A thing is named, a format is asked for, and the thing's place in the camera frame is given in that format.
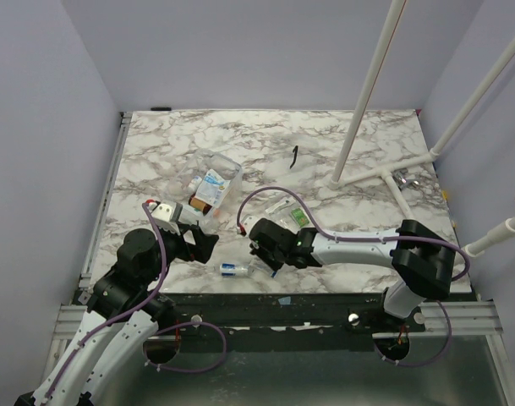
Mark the small blue white tube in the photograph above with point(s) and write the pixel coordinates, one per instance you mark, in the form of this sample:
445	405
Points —
265	270

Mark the white gauze roll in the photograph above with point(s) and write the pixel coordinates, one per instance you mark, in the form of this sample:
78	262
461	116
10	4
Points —
234	270

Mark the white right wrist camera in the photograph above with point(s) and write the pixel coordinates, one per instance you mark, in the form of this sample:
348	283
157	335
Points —
247	223

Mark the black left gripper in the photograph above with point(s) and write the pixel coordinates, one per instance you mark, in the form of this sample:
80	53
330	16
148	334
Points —
204	243

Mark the metal clamp on pipe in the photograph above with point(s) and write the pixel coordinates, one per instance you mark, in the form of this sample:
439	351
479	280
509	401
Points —
403	181

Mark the clear plastic medicine box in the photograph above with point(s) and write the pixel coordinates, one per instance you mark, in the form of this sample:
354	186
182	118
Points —
197	165

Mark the amber bottle orange cap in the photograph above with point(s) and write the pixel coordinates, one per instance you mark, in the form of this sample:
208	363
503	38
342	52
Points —
200	205

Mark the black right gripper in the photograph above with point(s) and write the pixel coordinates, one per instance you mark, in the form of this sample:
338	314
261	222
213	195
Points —
265	256

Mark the white paper sachets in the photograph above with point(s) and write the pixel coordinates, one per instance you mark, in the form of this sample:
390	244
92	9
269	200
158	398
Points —
278	206

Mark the small green medicine carton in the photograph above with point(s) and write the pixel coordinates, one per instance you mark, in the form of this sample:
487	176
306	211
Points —
299	217

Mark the white pvc pipe frame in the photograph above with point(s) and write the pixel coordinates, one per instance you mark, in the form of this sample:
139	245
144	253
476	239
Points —
468	85

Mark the white plastic bottle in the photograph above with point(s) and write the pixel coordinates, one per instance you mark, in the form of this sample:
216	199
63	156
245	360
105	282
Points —
194	184

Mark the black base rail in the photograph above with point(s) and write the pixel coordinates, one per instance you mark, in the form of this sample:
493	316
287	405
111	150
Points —
208	323

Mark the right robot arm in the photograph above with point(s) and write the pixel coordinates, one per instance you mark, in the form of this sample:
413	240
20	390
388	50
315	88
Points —
423	261

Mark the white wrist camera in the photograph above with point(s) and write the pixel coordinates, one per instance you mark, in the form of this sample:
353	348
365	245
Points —
247	223
166	215

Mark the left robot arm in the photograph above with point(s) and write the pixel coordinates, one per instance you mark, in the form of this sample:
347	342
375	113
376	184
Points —
122	313

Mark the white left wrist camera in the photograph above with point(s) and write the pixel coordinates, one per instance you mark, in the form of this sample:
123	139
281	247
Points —
166	215

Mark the blue white gauze dressing pack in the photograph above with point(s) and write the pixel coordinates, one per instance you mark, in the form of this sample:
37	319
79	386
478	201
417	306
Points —
212	188

